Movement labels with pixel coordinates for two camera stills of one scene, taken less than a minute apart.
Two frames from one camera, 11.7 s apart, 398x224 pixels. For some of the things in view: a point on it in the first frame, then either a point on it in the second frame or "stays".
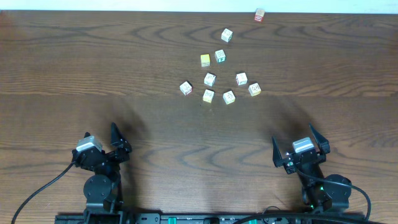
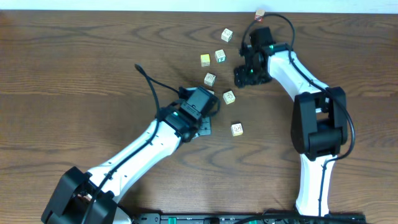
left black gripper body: (112, 158) → (206, 129)
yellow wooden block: (205, 60) stays
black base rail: (115, 217) stays
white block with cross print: (209, 79) stays
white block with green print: (226, 35) stays
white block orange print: (254, 89) → (237, 129)
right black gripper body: (291, 166) → (250, 75)
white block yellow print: (229, 98) stays
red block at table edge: (259, 15) stays
